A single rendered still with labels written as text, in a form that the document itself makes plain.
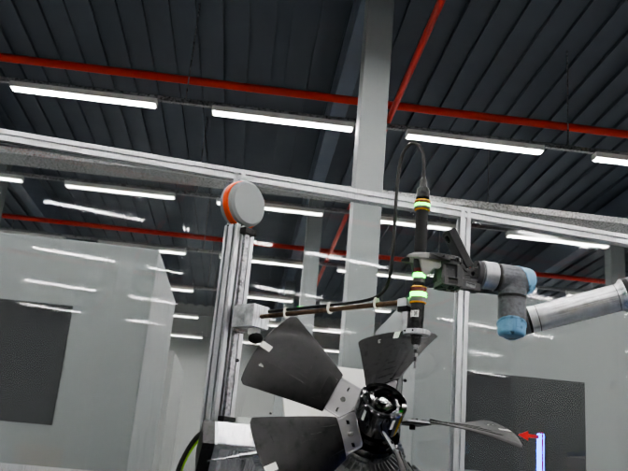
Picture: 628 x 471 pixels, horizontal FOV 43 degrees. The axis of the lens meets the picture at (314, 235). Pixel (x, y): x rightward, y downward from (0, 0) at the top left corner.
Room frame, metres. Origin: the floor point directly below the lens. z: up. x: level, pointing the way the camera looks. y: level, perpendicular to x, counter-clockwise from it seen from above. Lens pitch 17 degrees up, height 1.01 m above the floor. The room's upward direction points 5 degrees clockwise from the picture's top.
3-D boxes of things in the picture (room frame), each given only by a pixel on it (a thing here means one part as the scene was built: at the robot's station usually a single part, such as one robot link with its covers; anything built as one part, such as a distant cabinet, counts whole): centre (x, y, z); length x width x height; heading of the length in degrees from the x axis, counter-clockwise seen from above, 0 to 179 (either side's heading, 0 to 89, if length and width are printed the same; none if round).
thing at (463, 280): (2.04, -0.39, 1.58); 0.12 x 0.08 x 0.09; 102
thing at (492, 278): (2.06, -0.47, 1.59); 0.08 x 0.05 x 0.08; 12
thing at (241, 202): (2.51, 0.25, 1.88); 0.17 x 0.15 x 0.16; 102
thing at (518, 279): (2.08, -0.55, 1.58); 0.11 x 0.08 x 0.09; 102
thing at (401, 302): (2.02, -0.28, 1.45); 0.09 x 0.07 x 0.10; 47
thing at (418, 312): (2.02, -0.28, 1.60); 0.04 x 0.04 x 0.46
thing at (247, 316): (2.44, 0.18, 1.49); 0.10 x 0.07 x 0.08; 47
